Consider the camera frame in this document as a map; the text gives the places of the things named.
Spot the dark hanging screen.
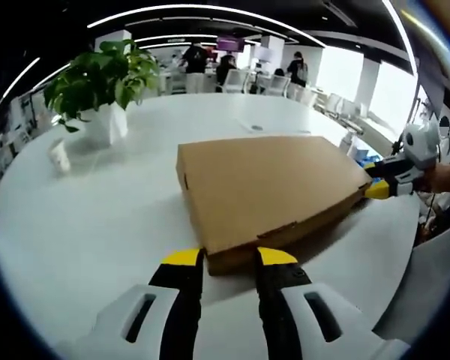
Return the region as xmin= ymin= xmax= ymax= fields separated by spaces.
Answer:
xmin=418 ymin=37 xmax=446 ymax=110

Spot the black cable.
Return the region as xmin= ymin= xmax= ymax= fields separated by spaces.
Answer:
xmin=425 ymin=190 xmax=436 ymax=226

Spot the curved ceiling light strip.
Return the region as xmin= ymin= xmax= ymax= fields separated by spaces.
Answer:
xmin=86 ymin=4 xmax=326 ymax=46

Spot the brown cardboard shoe box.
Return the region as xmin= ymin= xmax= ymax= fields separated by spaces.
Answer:
xmin=175 ymin=134 xmax=373 ymax=277

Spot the white paper cup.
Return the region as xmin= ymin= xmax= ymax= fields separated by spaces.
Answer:
xmin=46 ymin=137 xmax=71 ymax=173

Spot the white pump bottle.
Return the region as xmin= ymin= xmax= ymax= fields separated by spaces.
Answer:
xmin=343 ymin=134 xmax=361 ymax=159

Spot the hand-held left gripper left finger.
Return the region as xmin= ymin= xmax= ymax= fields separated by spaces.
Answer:
xmin=58 ymin=247 xmax=206 ymax=360

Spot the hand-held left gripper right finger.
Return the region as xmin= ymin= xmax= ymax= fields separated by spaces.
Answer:
xmin=255 ymin=246 xmax=410 ymax=360

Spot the green plant in white pot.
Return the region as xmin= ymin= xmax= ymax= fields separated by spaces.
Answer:
xmin=43 ymin=39 xmax=161 ymax=146

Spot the white office chair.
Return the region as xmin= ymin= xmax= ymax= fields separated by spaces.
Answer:
xmin=269 ymin=74 xmax=292 ymax=98
xmin=221 ymin=70 xmax=251 ymax=94

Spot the grey mesh office chair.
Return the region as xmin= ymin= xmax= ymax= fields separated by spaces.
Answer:
xmin=373 ymin=220 xmax=450 ymax=346

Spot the purple wall screen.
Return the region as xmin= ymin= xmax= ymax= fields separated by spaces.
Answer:
xmin=216 ymin=36 xmax=245 ymax=52

